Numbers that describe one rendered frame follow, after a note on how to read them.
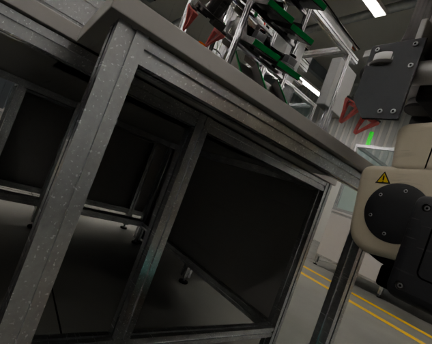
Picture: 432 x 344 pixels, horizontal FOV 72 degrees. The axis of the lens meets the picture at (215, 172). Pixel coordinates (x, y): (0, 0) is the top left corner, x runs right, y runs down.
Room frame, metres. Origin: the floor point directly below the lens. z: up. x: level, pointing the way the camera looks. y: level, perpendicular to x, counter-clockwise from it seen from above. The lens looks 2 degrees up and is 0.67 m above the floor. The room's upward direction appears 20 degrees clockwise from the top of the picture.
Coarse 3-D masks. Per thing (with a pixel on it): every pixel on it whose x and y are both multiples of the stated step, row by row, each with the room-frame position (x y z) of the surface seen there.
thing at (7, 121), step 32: (32, 96) 2.03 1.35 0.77; (0, 128) 1.71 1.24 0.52; (32, 128) 2.07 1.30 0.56; (64, 128) 2.19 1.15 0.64; (0, 160) 2.01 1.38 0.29; (32, 160) 2.12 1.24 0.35; (128, 160) 2.54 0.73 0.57; (160, 160) 2.72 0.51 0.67; (96, 192) 2.44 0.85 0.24; (128, 192) 2.61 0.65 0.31
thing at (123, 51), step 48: (144, 48) 0.42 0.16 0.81; (96, 96) 0.40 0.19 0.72; (192, 96) 0.49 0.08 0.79; (96, 144) 0.42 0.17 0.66; (288, 144) 0.63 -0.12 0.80; (48, 192) 0.42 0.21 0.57; (48, 240) 0.41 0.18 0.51; (48, 288) 0.42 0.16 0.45; (336, 288) 0.90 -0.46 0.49; (0, 336) 0.40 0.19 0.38
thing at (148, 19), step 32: (128, 0) 0.38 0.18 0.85; (96, 32) 0.49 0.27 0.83; (160, 32) 0.41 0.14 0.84; (64, 64) 0.85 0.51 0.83; (192, 64) 0.47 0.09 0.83; (224, 64) 0.48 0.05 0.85; (128, 96) 0.98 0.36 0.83; (256, 96) 0.53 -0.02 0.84; (320, 128) 0.64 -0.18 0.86; (288, 160) 1.07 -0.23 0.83; (352, 160) 0.74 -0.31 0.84
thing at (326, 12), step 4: (324, 12) 2.16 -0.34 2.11; (328, 12) 2.18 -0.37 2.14; (328, 16) 2.19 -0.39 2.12; (332, 16) 2.22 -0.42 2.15; (328, 20) 2.20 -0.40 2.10; (332, 20) 2.23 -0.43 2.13; (332, 24) 2.24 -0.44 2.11; (336, 24) 2.27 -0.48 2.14; (336, 28) 2.28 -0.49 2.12; (340, 28) 2.31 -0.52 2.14; (340, 32) 2.32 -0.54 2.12; (344, 32) 2.35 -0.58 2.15; (344, 36) 2.36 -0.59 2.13; (344, 40) 2.37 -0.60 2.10; (348, 40) 2.41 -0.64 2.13; (348, 44) 2.42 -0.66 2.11; (352, 44) 2.45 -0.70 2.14; (308, 60) 2.91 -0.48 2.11
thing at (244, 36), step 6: (234, 24) 1.28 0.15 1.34; (246, 24) 1.18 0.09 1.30; (234, 30) 1.26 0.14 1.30; (246, 30) 1.16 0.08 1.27; (252, 30) 1.32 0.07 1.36; (246, 36) 1.14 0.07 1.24; (246, 42) 1.15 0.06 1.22; (252, 42) 1.09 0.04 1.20; (258, 42) 1.08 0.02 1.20; (264, 42) 1.27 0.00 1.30; (270, 42) 1.23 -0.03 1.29; (258, 48) 1.10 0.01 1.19; (264, 48) 1.10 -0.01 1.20; (270, 48) 1.22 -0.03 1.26; (264, 54) 1.15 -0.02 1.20; (270, 54) 1.12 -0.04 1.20; (276, 54) 1.13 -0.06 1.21; (276, 60) 1.14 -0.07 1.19
